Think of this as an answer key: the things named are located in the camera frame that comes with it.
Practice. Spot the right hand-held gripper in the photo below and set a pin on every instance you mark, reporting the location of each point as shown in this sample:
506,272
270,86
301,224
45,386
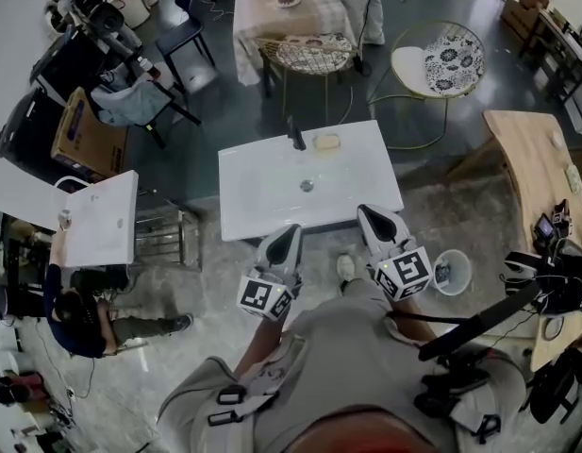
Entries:
404,272

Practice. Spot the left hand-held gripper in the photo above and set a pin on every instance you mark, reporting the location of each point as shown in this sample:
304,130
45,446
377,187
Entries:
260,297

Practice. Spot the beige soap bar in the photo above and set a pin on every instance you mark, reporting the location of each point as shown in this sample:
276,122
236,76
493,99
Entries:
328,142

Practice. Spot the person's right forearm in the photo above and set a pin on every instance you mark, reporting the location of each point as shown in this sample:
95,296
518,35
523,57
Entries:
410,314

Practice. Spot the person's left forearm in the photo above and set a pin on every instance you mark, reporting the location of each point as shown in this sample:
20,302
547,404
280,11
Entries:
260,342

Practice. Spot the white shoe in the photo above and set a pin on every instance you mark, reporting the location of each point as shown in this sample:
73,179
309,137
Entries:
345,267

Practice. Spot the white sink basin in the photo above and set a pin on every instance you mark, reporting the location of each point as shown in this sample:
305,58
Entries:
271,196

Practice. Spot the dark crumpled packet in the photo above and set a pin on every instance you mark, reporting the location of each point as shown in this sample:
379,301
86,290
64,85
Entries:
443,273

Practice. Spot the metal sink drain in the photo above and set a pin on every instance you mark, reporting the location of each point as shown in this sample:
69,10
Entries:
307,185

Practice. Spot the white trash bin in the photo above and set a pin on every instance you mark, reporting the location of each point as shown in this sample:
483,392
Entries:
462,276

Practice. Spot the metal rack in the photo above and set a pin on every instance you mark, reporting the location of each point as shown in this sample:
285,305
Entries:
181,234

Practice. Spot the person's grey shirt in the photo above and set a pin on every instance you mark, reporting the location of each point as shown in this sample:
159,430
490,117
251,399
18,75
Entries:
347,347

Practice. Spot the black faucet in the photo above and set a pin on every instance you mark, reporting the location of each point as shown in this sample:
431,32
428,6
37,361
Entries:
297,137

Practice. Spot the black chest-mounted device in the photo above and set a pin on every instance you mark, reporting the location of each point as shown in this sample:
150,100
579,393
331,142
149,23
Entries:
479,321

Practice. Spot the black and white headset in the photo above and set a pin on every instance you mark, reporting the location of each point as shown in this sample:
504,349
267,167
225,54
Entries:
521,272

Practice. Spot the small screen device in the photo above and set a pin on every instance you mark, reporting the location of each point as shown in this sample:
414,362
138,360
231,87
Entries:
544,226

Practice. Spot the wooden table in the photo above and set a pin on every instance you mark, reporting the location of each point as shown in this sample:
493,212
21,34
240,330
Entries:
526,158

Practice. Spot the white round chair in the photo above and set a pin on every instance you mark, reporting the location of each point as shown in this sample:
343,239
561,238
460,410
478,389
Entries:
408,59

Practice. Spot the white rectangular sink top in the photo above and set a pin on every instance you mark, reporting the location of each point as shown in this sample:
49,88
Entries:
97,224

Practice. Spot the floral cushion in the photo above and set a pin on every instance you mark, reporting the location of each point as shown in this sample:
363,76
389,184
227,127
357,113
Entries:
453,64

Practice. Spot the grey oval case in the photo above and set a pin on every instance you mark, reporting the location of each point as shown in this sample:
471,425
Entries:
552,328

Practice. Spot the black backpack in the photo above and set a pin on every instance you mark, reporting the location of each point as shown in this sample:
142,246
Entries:
571,276

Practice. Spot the patterned packet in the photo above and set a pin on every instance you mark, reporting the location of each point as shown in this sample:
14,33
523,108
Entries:
573,177

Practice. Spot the small round white object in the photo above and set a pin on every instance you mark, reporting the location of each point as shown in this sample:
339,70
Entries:
557,139

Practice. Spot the grey jacket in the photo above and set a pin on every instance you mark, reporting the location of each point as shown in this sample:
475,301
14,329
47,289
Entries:
130,104

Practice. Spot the cardboard box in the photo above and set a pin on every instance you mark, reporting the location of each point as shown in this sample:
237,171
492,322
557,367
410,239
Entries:
90,144

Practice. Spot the black office chair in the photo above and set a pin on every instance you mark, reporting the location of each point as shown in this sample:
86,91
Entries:
554,385

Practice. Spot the clear drink bottle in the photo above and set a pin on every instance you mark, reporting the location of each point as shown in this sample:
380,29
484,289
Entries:
145,66

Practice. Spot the cloth-covered table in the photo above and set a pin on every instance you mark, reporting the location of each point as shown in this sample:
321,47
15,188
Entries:
271,21

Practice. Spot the blue chair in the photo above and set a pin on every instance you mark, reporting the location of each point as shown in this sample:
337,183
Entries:
182,36

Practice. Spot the white plate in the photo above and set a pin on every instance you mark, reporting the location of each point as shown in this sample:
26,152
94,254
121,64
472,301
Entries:
288,3

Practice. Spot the black storage bin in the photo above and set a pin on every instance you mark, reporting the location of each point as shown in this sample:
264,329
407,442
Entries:
28,130
59,69

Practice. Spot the white cylindrical appliance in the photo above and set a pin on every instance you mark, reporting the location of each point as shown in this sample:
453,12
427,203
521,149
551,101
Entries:
135,5

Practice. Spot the black vanity frame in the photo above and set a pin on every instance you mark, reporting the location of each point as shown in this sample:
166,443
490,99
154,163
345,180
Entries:
330,230

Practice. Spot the black camera rig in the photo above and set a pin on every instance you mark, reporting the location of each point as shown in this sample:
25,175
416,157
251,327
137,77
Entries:
99,10

